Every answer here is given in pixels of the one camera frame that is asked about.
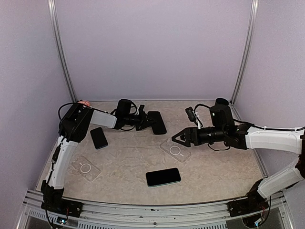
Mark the dark green cup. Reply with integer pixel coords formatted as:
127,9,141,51
215,98,229,106

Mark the red white patterned bowl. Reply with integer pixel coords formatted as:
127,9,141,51
78,100,91,106

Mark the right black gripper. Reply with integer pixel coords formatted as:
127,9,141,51
173,126,227,146

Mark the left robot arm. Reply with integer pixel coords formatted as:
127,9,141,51
41,99,160,214

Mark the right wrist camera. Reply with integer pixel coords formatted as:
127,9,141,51
185,107,203,129

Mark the blue-edged smartphone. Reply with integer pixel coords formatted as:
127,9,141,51
90,127,108,150

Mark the aluminium frame post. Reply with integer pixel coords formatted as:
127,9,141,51
231,0,259,106
47,0,77,102

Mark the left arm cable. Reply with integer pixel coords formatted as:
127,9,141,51
58,102,79,134

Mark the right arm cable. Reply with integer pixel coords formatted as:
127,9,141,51
193,103,305,132

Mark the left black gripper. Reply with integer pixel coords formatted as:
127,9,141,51
124,110,157,130

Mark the left aluminium frame post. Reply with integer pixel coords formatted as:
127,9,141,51
47,0,77,102

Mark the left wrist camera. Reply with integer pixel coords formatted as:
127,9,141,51
136,104,145,115

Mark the teal-edged smartphone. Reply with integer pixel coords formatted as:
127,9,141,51
145,167,181,187

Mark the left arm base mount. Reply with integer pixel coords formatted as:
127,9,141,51
41,199,83,218

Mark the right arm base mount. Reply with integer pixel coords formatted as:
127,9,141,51
227,179,269,217

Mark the front aluminium rail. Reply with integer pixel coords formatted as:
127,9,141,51
14,190,296,229

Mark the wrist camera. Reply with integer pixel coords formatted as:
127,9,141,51
185,107,203,129
136,104,145,115

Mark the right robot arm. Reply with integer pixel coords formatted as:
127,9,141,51
172,104,305,212

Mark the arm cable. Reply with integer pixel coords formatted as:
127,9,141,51
193,103,305,132
58,102,79,134

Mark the clear magsafe case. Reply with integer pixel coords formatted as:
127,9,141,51
160,139,191,163
72,156,101,182

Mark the right aluminium frame post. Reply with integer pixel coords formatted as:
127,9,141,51
231,0,259,106

